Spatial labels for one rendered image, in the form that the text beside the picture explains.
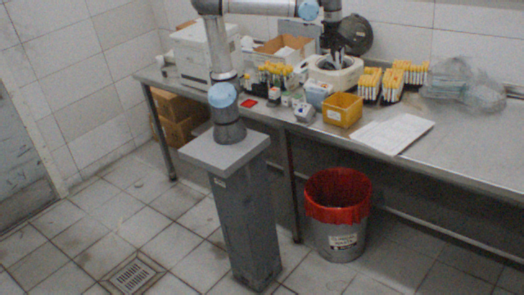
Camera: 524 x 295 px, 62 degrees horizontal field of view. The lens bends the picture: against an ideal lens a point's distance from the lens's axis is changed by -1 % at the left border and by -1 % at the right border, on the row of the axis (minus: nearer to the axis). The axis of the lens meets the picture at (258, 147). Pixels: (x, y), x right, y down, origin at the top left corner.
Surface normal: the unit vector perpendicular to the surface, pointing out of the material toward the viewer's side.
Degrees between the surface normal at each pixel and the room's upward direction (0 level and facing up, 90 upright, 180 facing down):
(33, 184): 90
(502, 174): 0
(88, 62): 90
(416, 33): 90
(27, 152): 90
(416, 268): 0
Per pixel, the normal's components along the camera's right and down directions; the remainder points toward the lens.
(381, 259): -0.14, -0.82
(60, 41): 0.75, 0.28
